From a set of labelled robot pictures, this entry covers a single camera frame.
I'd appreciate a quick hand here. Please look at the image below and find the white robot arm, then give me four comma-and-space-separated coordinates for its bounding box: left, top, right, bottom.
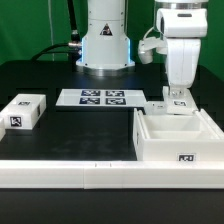
76, 0, 209, 97

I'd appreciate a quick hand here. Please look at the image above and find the white marker base plate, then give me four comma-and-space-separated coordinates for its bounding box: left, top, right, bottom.
56, 89, 146, 107

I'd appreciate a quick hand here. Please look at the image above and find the white cabinet body box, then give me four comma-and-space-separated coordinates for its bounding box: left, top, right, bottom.
133, 109, 224, 162

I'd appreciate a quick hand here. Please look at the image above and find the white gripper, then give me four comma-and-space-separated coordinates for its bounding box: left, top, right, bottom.
166, 38, 201, 99

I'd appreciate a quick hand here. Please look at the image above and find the white cabinet top block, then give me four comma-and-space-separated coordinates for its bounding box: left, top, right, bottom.
0, 94, 46, 130

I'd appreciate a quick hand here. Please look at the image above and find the white left fence piece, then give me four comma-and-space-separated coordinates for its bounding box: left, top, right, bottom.
0, 117, 6, 141

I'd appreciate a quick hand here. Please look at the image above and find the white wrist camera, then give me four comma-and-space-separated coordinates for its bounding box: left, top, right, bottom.
138, 37, 167, 64

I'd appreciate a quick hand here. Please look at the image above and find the white front fence rail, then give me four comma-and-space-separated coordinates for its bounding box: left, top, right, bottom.
0, 160, 224, 189

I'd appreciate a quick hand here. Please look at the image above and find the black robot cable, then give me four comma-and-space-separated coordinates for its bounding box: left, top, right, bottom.
31, 0, 83, 62

